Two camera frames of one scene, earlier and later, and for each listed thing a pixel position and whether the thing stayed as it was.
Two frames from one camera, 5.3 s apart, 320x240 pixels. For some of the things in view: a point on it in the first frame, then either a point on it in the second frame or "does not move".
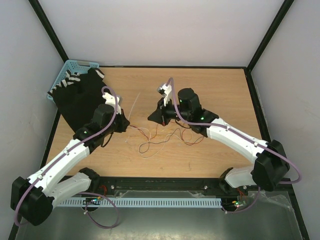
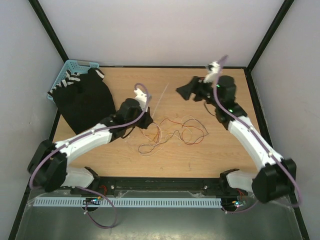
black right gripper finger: x=157 y=116 to x=186 y=90
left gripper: x=123 y=121 to x=148 y=120
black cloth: x=77 y=102 does not move
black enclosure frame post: x=39 y=12 does not move
